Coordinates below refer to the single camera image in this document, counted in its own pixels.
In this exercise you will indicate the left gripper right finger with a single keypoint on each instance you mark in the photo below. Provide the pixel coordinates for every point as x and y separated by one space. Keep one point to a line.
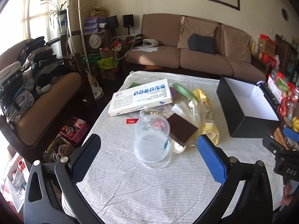
245 194

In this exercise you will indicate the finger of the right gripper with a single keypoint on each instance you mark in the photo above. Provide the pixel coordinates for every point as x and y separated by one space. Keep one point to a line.
288 132

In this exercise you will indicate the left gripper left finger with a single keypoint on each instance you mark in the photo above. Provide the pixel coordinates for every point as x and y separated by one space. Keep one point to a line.
52 195

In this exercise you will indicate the yellow snack bag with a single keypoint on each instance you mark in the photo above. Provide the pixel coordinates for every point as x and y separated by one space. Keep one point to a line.
208 127

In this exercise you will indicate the brown sanding sponge block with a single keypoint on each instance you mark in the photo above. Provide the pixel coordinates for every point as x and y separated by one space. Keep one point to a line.
181 130

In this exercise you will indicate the round clear tape measure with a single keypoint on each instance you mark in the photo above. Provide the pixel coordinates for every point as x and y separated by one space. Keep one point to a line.
176 147

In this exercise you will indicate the bananas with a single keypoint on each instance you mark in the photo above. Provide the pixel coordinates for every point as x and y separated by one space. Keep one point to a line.
295 124

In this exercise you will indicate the wicker basket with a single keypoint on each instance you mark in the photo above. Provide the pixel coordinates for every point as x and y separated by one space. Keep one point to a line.
278 137

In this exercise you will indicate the black storage box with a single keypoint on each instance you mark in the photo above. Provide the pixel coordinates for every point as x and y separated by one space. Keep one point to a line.
247 112

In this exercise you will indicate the black remote control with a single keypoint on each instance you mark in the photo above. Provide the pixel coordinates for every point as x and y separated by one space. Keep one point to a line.
269 95

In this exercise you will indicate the brown armchair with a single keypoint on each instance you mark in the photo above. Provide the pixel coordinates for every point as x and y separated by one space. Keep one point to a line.
41 123

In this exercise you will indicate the pink storage basket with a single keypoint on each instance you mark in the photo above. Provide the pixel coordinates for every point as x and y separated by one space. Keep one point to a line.
74 130

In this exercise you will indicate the striped white tablecloth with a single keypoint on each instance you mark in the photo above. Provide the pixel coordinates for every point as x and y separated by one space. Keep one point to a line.
131 182

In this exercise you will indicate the red candy wrapper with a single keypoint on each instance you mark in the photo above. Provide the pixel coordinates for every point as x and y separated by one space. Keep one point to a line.
132 120

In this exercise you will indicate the clear plastic bag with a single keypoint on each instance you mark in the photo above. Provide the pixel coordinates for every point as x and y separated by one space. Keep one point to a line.
188 109

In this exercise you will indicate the green oval case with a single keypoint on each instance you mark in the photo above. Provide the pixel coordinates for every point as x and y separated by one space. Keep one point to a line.
186 93

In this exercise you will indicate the purple card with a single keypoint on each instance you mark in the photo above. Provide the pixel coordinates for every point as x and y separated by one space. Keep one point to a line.
174 92

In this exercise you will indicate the pile of folded clothes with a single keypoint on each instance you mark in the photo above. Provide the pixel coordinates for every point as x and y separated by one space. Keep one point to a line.
32 74

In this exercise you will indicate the dark blue lumbar cushion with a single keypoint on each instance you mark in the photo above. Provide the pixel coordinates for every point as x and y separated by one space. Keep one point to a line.
199 43

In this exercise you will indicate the brown three-seat sofa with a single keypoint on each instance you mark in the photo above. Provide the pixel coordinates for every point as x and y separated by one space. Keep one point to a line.
232 52

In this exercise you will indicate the white glove box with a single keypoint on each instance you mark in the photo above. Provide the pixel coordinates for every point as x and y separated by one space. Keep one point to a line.
141 97

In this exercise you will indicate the potted plant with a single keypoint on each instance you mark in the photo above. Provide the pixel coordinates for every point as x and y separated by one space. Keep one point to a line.
58 12

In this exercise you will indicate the black speaker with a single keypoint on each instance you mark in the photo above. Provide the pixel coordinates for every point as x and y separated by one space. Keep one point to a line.
128 21

